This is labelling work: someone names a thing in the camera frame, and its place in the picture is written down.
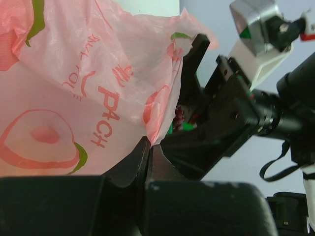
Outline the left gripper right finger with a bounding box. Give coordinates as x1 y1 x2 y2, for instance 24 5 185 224
145 146 191 183

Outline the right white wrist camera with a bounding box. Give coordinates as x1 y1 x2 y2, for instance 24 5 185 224
229 0 315 90

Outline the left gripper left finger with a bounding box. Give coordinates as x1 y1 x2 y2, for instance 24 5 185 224
102 137 150 188

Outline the purple fake grape bunch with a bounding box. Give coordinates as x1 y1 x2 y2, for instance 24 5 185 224
173 105 185 126

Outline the pink plastic bag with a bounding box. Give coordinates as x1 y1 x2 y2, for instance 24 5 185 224
0 0 218 177

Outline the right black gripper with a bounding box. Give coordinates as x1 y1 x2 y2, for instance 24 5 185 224
161 34 259 180

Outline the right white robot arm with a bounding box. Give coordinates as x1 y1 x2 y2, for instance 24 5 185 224
157 34 315 236

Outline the green plastic tray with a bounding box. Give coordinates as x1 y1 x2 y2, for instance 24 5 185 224
166 122 197 135

